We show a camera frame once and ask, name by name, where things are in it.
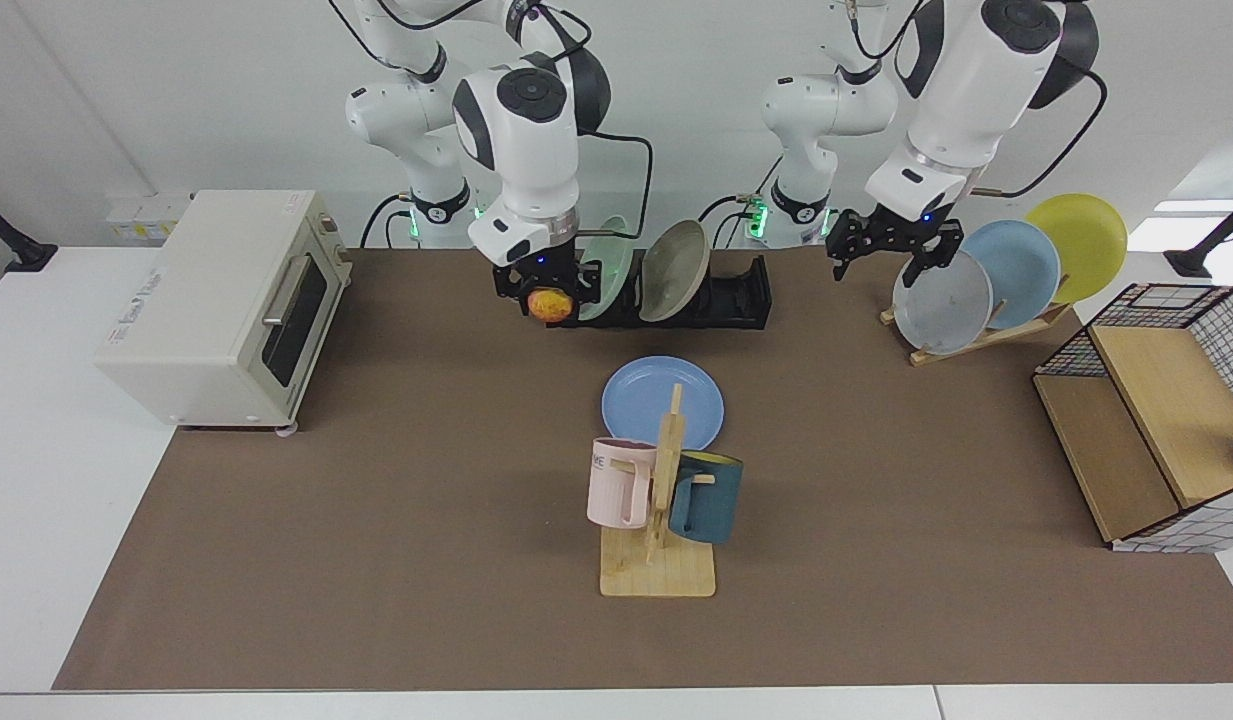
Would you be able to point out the pink cup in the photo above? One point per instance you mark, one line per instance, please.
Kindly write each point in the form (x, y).
(616, 490)

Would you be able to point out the yellow plate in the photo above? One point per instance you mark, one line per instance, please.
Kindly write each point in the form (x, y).
(1076, 240)

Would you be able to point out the wooden plate stand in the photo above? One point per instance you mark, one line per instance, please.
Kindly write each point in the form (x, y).
(961, 345)

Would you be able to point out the pale green plate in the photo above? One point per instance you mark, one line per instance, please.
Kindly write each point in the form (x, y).
(614, 270)

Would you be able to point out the light blue plate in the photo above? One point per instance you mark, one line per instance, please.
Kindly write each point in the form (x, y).
(1021, 270)

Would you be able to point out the dark teal cup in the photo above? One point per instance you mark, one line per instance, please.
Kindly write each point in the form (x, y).
(711, 505)

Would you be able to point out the beige plate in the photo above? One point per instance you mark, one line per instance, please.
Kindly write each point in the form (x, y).
(674, 272)

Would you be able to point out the black clamp stand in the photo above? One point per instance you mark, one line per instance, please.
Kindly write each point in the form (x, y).
(21, 255)
(1191, 262)

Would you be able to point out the white socket box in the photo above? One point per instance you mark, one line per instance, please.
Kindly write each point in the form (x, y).
(136, 220)

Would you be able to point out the grey plate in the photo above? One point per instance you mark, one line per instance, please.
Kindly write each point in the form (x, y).
(946, 310)

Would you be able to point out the black dish rack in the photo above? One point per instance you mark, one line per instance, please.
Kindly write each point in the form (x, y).
(736, 295)

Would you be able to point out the pale toaster oven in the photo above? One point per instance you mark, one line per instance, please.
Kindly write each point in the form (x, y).
(206, 320)

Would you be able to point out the brown table cloth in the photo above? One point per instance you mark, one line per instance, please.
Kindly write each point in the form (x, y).
(426, 560)

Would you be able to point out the red yellow apple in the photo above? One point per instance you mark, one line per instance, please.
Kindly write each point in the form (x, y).
(551, 305)

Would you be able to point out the wooden cup stand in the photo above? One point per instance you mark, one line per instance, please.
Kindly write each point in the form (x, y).
(666, 570)

